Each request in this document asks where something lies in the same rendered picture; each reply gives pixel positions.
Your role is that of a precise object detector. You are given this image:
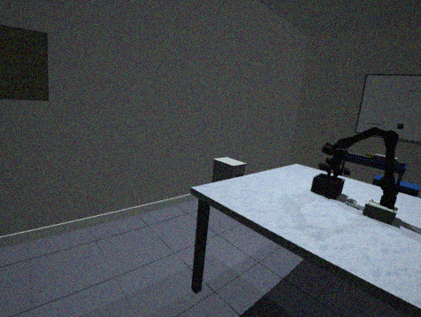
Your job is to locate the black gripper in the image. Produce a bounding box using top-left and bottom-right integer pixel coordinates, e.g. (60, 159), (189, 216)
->
(318, 157), (350, 181)

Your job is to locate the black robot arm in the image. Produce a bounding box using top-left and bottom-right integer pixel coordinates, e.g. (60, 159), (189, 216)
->
(322, 127), (399, 209)

